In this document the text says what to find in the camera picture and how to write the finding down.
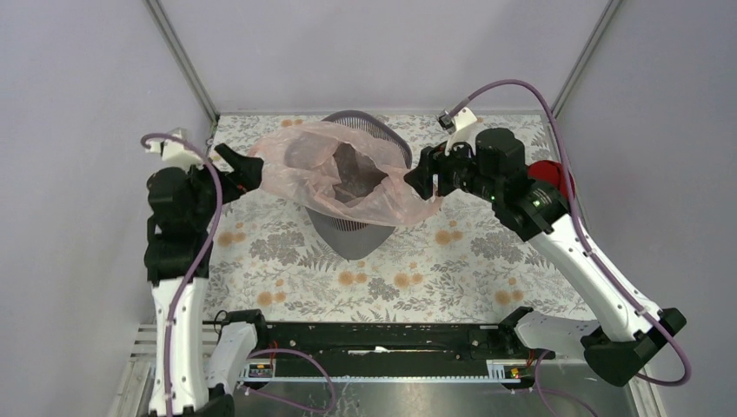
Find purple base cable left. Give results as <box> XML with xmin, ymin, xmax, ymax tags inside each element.
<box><xmin>235</xmin><ymin>347</ymin><xmax>339</xmax><ymax>415</ymax></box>

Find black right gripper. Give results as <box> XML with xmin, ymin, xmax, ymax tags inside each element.
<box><xmin>402</xmin><ymin>129</ymin><xmax>501</xmax><ymax>203</ymax></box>

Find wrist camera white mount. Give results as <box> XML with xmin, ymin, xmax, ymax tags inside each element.
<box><xmin>140</xmin><ymin>128</ymin><xmax>203</xmax><ymax>171</ymax></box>
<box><xmin>437</xmin><ymin>106</ymin><xmax>479</xmax><ymax>156</ymax></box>

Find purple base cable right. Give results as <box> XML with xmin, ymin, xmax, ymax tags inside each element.
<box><xmin>508</xmin><ymin>345</ymin><xmax>600</xmax><ymax>417</ymax></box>

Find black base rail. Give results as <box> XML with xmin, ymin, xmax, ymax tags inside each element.
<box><xmin>238</xmin><ymin>321</ymin><xmax>541</xmax><ymax>383</ymax></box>

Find grey mesh trash bin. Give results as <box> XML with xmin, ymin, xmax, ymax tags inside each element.
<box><xmin>306</xmin><ymin>110</ymin><xmax>412</xmax><ymax>261</ymax></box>

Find floral patterned table mat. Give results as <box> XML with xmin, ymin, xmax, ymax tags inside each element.
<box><xmin>196</xmin><ymin>112</ymin><xmax>600</xmax><ymax>326</ymax></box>

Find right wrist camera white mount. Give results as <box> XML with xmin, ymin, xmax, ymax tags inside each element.
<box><xmin>437</xmin><ymin>106</ymin><xmax>479</xmax><ymax>156</ymax></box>

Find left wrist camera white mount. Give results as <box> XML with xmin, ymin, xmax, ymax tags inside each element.
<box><xmin>140</xmin><ymin>128</ymin><xmax>203</xmax><ymax>171</ymax></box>

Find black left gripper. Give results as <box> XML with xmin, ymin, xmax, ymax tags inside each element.
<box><xmin>183</xmin><ymin>142</ymin><xmax>263</xmax><ymax>225</ymax></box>

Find red cloth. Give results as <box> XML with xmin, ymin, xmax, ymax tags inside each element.
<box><xmin>528</xmin><ymin>160</ymin><xmax>575</xmax><ymax>201</ymax></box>

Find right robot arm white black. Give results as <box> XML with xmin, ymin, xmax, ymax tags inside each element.
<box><xmin>404</xmin><ymin>128</ymin><xmax>687</xmax><ymax>387</ymax></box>

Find pink plastic trash bag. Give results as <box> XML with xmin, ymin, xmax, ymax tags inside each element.
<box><xmin>248</xmin><ymin>122</ymin><xmax>442</xmax><ymax>227</ymax></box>

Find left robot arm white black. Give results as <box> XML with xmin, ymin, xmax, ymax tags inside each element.
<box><xmin>141</xmin><ymin>134</ymin><xmax>270</xmax><ymax>416</ymax></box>

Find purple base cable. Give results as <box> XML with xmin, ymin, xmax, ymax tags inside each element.
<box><xmin>235</xmin><ymin>347</ymin><xmax>339</xmax><ymax>415</ymax></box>
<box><xmin>508</xmin><ymin>345</ymin><xmax>600</xmax><ymax>417</ymax></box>

